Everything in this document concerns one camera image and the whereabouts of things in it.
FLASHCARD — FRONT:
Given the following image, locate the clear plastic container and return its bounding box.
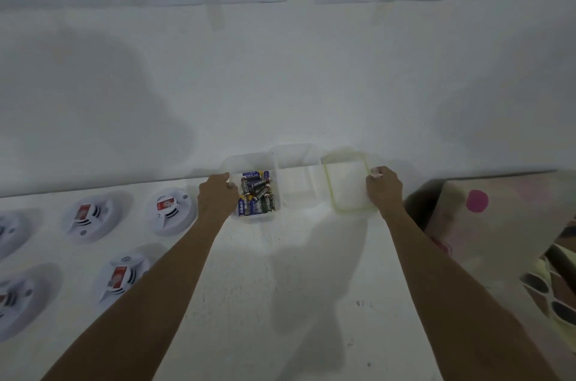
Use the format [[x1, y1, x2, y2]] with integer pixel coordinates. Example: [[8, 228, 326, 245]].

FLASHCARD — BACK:
[[269, 144, 323, 201], [223, 153, 282, 224]]

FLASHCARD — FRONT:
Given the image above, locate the person's left hand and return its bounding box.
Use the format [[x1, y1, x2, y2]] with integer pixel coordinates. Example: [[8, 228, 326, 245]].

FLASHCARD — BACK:
[[197, 172, 239, 224]]

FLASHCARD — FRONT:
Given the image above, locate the cream fabric with pink dots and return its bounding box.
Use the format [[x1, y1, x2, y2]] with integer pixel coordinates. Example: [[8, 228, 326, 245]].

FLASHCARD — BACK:
[[422, 168, 576, 381]]

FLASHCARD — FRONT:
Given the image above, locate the pile of assorted batteries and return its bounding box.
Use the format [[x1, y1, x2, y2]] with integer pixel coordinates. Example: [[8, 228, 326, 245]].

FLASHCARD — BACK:
[[237, 170, 276, 217]]

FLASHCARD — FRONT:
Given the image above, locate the clear lid with green rim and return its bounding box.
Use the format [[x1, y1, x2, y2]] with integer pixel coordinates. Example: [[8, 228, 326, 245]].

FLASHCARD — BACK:
[[322, 149, 380, 215]]

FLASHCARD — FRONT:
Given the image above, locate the person's right forearm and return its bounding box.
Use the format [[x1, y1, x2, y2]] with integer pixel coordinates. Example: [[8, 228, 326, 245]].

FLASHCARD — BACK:
[[385, 208, 562, 381]]

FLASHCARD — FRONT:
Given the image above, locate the person's left forearm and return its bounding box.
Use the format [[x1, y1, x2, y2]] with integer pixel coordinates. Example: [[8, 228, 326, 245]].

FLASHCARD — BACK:
[[41, 212, 227, 381]]

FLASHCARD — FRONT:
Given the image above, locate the person's right hand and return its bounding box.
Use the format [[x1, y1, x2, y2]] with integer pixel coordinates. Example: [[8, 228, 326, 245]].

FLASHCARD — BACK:
[[365, 165, 404, 217]]

